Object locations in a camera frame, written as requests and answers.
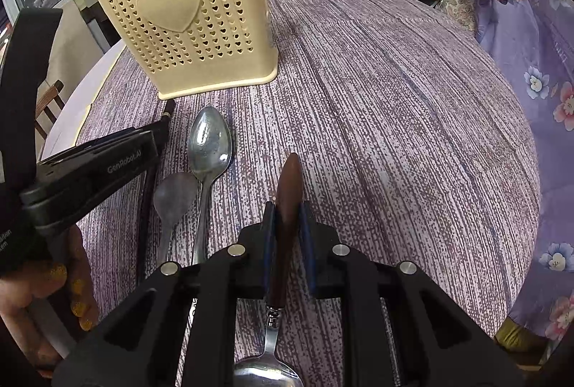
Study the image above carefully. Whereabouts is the shiny metal spoon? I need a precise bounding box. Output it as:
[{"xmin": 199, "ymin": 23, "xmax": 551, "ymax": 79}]
[{"xmin": 187, "ymin": 106, "xmax": 234, "ymax": 266}]

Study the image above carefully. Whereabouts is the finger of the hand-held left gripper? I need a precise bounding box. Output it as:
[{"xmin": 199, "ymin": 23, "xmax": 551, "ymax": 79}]
[{"xmin": 38, "ymin": 118, "xmax": 170, "ymax": 174}]

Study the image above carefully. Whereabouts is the wooden chair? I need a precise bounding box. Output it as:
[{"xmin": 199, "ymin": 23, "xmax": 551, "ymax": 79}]
[{"xmin": 33, "ymin": 79, "xmax": 66, "ymax": 141}]

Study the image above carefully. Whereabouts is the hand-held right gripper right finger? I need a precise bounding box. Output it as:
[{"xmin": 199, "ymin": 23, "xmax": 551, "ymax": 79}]
[{"xmin": 300, "ymin": 202, "xmax": 525, "ymax": 387}]

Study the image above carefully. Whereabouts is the paisley patterned cushion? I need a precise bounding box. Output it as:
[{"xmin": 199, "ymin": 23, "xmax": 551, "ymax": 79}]
[{"xmin": 439, "ymin": 0, "xmax": 483, "ymax": 33}]

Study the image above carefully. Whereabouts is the cream plastic utensil holder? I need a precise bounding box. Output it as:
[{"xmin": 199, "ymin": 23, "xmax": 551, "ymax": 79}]
[{"xmin": 87, "ymin": 0, "xmax": 279, "ymax": 101}]

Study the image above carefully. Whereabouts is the person's left hand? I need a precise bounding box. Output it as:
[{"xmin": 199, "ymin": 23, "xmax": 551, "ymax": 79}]
[{"xmin": 0, "ymin": 230, "xmax": 99, "ymax": 374}]

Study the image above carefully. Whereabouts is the wooden handle metal spoon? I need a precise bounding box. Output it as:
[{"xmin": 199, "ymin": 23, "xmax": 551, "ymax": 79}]
[{"xmin": 233, "ymin": 153, "xmax": 306, "ymax": 387}]

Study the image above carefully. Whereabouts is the beige cloth cover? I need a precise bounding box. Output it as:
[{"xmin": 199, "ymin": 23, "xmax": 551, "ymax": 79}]
[{"xmin": 45, "ymin": 1, "xmax": 126, "ymax": 101}]

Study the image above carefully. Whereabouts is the purple floral cloth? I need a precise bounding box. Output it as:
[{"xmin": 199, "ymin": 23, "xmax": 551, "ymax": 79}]
[{"xmin": 466, "ymin": 0, "xmax": 574, "ymax": 352}]

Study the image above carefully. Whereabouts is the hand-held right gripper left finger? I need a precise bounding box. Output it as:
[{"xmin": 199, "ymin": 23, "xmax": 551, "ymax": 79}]
[{"xmin": 51, "ymin": 202, "xmax": 276, "ymax": 387}]

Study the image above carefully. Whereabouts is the dull grey metal spoon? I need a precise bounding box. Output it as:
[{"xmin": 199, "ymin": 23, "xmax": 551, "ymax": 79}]
[{"xmin": 152, "ymin": 172, "xmax": 197, "ymax": 269}]

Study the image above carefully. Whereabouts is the brown wooden chopstick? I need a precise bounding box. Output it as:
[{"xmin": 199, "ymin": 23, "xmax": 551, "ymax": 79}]
[{"xmin": 137, "ymin": 99, "xmax": 177, "ymax": 280}]

